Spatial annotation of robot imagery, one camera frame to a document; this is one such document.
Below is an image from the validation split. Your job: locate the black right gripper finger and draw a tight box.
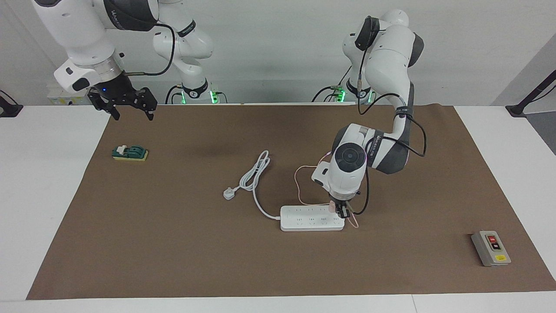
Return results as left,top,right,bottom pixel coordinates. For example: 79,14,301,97
129,87,158,121
88,89,120,121

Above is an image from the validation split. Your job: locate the pink charging cable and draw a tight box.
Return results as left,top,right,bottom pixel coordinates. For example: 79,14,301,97
294,150,360,230

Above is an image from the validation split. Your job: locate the white power strip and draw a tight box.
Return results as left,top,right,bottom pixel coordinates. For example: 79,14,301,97
280,206,346,232

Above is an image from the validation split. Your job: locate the brown table mat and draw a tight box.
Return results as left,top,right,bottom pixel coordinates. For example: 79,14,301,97
26,104,556,300

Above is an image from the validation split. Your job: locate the grey push button box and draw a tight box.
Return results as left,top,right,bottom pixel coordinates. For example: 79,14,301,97
471,230,512,267

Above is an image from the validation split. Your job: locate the black base cable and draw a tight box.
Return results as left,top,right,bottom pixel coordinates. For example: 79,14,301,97
312,86,344,103
165,85,184,105

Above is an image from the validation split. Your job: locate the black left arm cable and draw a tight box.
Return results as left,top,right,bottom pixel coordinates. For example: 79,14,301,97
355,17,427,216

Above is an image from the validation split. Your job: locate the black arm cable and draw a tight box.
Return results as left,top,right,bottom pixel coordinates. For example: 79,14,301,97
355,17,427,216
124,22,176,77

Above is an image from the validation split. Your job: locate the white wall socket box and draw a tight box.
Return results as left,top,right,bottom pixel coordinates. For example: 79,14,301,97
47,89,87,106

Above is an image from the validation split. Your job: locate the green knife switch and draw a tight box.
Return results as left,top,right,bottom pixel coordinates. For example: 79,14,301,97
112,145,149,162

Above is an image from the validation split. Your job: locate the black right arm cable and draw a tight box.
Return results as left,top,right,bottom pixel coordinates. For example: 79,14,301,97
124,22,176,77

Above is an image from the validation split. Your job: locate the white power strip cord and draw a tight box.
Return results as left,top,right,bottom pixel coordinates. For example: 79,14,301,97
235,150,281,220

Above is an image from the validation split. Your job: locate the black clamp mount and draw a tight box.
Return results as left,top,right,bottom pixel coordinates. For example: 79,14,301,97
0,90,23,118

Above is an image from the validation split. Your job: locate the black camera stand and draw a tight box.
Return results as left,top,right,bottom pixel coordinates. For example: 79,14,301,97
506,70,556,118

